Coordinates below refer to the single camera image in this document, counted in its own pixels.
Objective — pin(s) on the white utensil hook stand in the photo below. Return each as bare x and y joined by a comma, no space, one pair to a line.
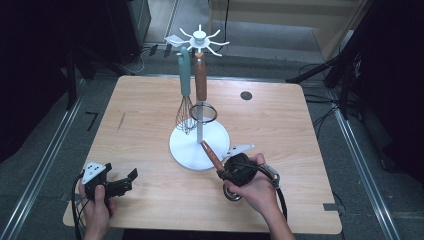
186,150

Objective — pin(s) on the person's right hand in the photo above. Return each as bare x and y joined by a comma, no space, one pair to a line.
261,193

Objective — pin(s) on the pale wooden furniture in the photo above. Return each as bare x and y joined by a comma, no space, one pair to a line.
283,13

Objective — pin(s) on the white paper tag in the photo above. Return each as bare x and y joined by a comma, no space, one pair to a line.
172,40

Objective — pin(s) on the dark cabinet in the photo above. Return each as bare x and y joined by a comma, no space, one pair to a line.
130,26

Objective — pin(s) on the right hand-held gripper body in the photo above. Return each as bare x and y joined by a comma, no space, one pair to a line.
241,171

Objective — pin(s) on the metal floor rail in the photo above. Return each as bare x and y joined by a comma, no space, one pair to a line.
361,163
47,163

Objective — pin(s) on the black upright post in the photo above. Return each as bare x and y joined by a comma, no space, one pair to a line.
71,83

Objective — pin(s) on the person's left hand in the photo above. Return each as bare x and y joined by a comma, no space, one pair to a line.
96,220

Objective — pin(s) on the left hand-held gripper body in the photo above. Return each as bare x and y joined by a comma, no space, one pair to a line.
93,173

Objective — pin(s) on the dark round table grommet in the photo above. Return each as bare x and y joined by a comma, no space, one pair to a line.
246,95

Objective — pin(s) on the black metal stand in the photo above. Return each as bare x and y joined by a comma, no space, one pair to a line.
313,70

